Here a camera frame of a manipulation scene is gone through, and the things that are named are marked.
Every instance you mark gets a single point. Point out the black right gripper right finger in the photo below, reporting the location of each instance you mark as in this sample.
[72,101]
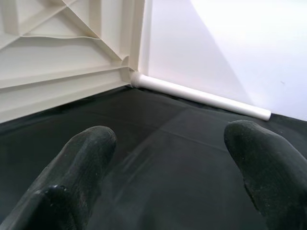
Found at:
[271,172]

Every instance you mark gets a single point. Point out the white plastic table leg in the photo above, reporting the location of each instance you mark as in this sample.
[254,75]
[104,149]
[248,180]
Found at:
[204,97]

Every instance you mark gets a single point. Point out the white plastic table top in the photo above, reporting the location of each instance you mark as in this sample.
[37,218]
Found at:
[60,60]

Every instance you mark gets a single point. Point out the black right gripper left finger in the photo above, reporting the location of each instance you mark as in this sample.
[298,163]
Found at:
[64,182]

